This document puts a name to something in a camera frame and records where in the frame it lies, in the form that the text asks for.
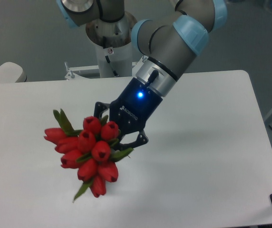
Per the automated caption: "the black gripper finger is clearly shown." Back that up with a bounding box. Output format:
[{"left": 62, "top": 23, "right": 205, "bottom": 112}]
[
  {"left": 94, "top": 102, "right": 110, "bottom": 120},
  {"left": 114, "top": 129, "right": 148, "bottom": 151}
]

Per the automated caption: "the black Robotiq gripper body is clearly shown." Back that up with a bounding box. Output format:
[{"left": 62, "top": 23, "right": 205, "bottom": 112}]
[{"left": 109, "top": 77, "right": 163, "bottom": 140}]

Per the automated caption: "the red tulip bouquet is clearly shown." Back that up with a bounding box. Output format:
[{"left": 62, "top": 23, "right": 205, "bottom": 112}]
[{"left": 44, "top": 110, "right": 134, "bottom": 200}]

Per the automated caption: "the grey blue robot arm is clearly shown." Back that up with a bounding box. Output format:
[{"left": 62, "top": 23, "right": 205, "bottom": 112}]
[{"left": 57, "top": 0, "right": 227, "bottom": 150}]

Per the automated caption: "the white chair armrest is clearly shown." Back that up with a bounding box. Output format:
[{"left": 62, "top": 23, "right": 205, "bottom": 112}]
[{"left": 0, "top": 62, "right": 27, "bottom": 84}]

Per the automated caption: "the black cable on pedestal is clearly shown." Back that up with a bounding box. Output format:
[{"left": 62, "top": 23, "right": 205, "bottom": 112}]
[{"left": 105, "top": 55, "right": 119, "bottom": 77}]

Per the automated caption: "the white metal base frame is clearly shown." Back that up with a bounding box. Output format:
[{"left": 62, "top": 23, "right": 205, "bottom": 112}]
[{"left": 65, "top": 55, "right": 148, "bottom": 80}]

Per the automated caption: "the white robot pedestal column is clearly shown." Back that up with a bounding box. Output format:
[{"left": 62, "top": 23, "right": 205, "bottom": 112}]
[{"left": 86, "top": 11, "right": 137, "bottom": 78}]

